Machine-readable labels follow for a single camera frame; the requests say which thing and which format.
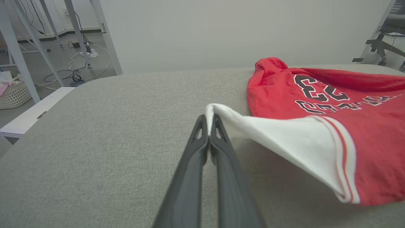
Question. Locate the red and white jersey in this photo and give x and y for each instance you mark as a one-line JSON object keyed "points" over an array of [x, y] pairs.
{"points": [[275, 95]]}

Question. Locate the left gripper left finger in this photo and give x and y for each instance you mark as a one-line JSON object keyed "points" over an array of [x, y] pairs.
{"points": [[190, 177]]}

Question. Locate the white power strip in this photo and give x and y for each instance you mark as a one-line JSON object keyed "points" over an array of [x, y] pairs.
{"points": [[90, 53]]}

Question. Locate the pink cloth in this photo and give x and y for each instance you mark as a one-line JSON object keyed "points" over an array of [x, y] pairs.
{"points": [[3, 85]]}

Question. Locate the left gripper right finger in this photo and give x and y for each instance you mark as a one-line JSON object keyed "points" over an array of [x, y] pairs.
{"points": [[231, 183]]}

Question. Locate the white metal frame leg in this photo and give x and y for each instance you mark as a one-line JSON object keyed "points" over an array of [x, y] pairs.
{"points": [[39, 47], [50, 23], [17, 53], [77, 31]]}

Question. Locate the black legged stand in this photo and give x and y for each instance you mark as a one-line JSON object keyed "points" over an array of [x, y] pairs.
{"points": [[381, 47]]}

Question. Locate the white woven laundry basket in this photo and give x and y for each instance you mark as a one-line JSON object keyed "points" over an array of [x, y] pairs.
{"points": [[15, 96]]}

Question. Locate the grey partition end post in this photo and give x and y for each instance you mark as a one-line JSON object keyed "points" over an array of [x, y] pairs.
{"points": [[106, 38]]}

